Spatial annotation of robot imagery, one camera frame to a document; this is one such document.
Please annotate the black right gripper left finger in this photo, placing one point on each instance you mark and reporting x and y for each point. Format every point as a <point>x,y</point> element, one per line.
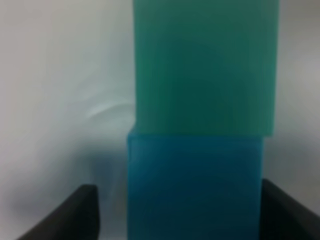
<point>77,218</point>

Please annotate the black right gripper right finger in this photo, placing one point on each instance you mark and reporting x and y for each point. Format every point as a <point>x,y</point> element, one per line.
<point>284,218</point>

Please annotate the blue block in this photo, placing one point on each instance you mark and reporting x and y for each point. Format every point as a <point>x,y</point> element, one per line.
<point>194,187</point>

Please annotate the green block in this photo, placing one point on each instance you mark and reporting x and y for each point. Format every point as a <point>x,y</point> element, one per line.
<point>205,66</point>

